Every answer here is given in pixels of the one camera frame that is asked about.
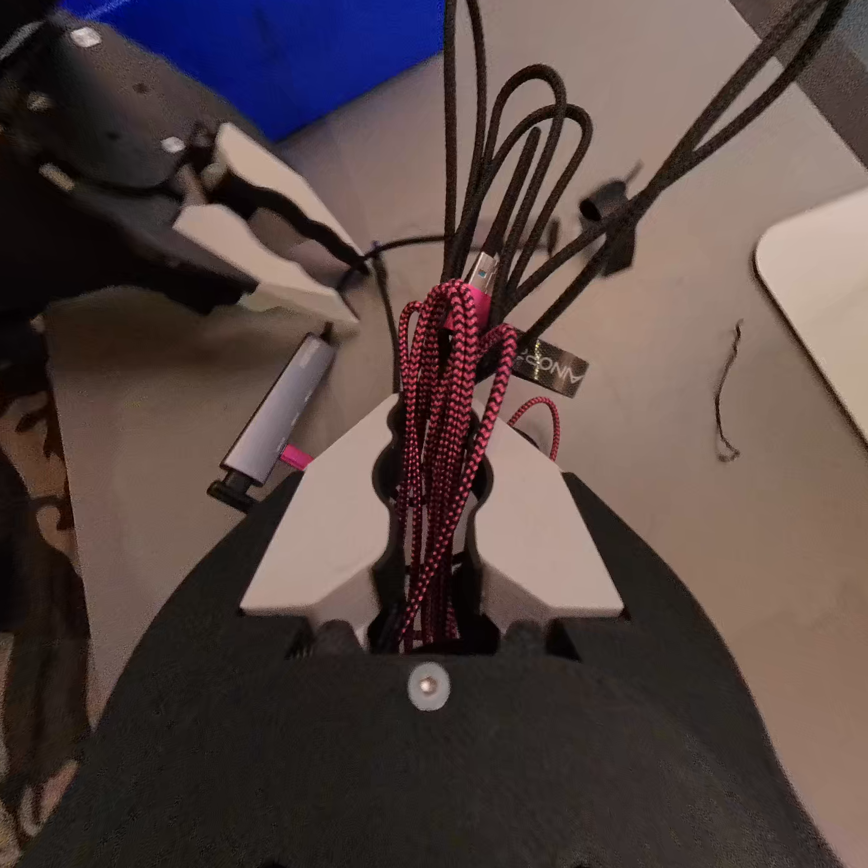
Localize pink braided usb cable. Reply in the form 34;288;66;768
280;249;562;655

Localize white stand with clear arms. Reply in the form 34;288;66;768
754;188;868;445

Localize black braided cable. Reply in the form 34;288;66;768
336;0;851;395

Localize grey usb hub with cable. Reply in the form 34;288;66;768
206;321;339;510

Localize plain blue plastic bin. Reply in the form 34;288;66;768
59;0;447;146

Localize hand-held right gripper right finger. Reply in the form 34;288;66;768
474;399;626;629

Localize black velcro strap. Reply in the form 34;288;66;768
578;161;645;275

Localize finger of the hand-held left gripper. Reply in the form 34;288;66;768
173;201;361;328
206;123;372;275

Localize black thread scrap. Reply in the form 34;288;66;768
714;320;746;463

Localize person's camouflage trousers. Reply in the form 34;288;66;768
0;298;91;868

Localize black printed cable strap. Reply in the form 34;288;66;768
514;331;590;400

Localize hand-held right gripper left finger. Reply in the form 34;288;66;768
239;395;402;634

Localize dark table cable hatch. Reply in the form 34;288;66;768
728;0;868;169

